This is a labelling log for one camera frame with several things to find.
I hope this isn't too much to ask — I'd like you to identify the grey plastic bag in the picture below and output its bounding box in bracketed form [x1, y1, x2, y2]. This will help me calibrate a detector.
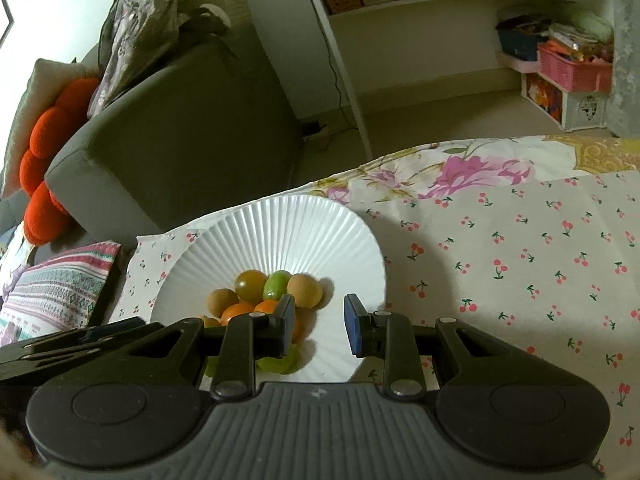
[89, 0, 192, 121]

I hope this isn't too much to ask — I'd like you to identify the white shelf unit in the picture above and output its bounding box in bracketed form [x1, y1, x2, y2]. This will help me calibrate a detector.
[294, 0, 582, 162]

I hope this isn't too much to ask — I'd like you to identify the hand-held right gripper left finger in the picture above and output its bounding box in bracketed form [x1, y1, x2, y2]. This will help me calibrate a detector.
[112, 294, 297, 402]

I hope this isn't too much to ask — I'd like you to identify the grey sofa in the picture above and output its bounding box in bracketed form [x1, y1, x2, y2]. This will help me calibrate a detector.
[44, 35, 307, 243]

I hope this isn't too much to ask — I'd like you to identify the beige pillow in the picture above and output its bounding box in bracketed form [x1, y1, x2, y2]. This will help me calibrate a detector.
[0, 57, 77, 201]

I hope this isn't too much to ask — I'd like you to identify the red flower cushion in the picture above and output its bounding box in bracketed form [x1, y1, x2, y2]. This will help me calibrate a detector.
[19, 77, 102, 247]

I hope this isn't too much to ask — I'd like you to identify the orange cherry tomato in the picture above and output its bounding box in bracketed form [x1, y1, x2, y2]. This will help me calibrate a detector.
[220, 302, 256, 326]

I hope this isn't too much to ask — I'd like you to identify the cherry print cloth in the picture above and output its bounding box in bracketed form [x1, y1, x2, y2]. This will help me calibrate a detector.
[120, 170, 640, 476]

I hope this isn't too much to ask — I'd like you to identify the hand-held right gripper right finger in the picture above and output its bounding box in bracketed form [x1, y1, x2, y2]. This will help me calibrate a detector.
[344, 294, 540, 401]

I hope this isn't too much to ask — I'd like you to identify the floral bed sheet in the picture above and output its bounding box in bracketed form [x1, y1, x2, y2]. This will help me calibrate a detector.
[305, 135, 640, 207]

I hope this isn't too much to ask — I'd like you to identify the striped patterned pillow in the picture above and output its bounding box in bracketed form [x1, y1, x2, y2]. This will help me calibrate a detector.
[0, 241, 123, 347]

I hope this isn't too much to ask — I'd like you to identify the white ornate drawer box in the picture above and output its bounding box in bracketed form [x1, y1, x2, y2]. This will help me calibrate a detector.
[520, 72, 609, 134]

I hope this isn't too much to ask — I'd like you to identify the pink plastic basket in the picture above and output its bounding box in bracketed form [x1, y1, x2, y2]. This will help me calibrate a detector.
[537, 42, 614, 94]

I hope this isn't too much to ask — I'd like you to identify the black cable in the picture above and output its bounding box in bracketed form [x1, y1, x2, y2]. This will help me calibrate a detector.
[325, 42, 362, 133]

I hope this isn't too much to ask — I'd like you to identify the blue plastic basket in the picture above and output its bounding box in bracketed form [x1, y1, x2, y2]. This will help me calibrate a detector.
[496, 16, 551, 59]

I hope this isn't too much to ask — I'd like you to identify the large green tomato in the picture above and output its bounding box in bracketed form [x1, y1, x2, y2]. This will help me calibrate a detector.
[256, 347, 301, 375]

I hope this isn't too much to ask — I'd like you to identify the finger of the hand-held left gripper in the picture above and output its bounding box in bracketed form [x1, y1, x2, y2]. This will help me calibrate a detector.
[0, 324, 167, 382]
[17, 316, 146, 352]

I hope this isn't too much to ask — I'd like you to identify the white ribbed plate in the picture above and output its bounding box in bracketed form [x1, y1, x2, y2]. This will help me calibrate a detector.
[150, 195, 389, 386]

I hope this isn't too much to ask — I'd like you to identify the small round orange tomato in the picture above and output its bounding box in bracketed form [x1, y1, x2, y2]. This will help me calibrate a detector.
[235, 269, 269, 303]

